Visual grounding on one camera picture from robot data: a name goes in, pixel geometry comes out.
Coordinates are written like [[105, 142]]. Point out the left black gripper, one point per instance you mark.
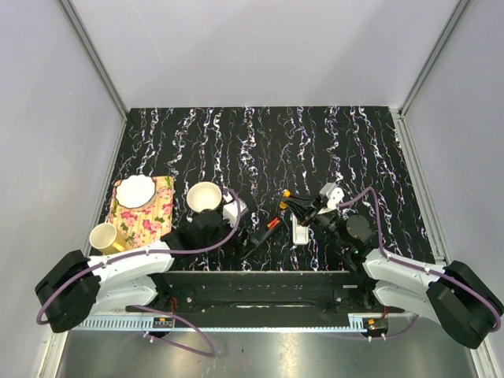
[[234, 245]]

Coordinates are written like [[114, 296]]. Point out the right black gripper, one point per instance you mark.
[[304, 206]]

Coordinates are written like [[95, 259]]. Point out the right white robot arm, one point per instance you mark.
[[452, 296]]

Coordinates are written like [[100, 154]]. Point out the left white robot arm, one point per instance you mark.
[[79, 286]]

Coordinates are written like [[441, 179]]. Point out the white remote control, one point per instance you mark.
[[300, 234]]

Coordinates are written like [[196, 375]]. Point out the red battery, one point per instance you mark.
[[273, 223]]

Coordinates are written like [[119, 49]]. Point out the beige ceramic bowl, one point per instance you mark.
[[204, 196]]

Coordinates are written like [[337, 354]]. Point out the floral placemat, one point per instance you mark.
[[142, 226]]

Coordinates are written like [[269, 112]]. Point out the white scalloped bowl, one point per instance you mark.
[[135, 191]]

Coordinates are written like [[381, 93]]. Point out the yellow mug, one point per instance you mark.
[[107, 239]]

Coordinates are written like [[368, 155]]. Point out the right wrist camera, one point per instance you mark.
[[331, 195]]

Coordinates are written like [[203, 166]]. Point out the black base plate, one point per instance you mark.
[[191, 291]]

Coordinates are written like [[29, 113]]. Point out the slotted cable duct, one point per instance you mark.
[[235, 320]]

